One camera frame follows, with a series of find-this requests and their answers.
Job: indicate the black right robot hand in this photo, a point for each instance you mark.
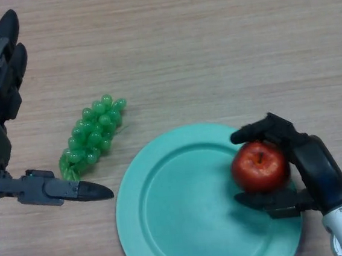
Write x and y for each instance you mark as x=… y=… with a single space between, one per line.
x=320 y=171

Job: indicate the red apple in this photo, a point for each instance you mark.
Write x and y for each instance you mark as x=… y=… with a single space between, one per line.
x=259 y=168

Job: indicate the green round plate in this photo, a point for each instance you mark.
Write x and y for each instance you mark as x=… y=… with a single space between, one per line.
x=191 y=210

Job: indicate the green grape bunch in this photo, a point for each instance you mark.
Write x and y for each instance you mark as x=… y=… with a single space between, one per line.
x=94 y=135

